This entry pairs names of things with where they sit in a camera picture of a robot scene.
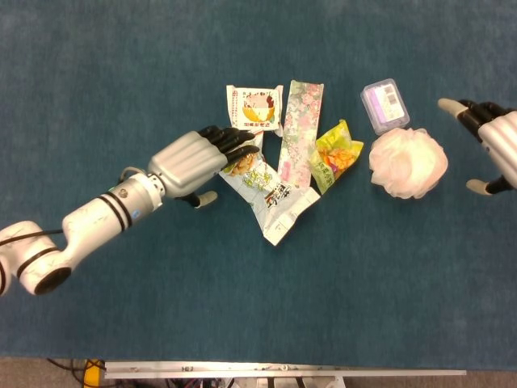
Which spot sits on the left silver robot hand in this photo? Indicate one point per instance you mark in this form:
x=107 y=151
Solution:
x=186 y=161

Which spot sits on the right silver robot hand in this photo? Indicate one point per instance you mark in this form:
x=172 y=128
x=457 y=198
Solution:
x=501 y=137

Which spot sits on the small white snack packet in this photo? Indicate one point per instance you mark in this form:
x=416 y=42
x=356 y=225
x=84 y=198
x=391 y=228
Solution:
x=254 y=109

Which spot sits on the pink mesh bath sponge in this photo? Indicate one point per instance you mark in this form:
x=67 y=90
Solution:
x=408 y=161

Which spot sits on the large white snack bag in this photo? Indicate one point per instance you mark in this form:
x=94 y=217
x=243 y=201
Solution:
x=274 y=202

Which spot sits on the floral cardboard box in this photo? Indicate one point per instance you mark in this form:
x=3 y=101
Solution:
x=301 y=129

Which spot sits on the clear plastic box purple contents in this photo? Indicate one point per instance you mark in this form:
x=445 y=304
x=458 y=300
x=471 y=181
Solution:
x=383 y=105

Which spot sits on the yellow-green snack packet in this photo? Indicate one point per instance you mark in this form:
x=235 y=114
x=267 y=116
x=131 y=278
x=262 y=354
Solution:
x=335 y=157

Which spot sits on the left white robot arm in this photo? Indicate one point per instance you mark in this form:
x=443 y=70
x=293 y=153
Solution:
x=89 y=222

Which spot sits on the teal table cloth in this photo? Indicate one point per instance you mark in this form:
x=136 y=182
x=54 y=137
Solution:
x=161 y=303

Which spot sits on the aluminium frame rail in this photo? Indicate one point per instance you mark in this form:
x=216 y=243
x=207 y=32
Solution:
x=282 y=369

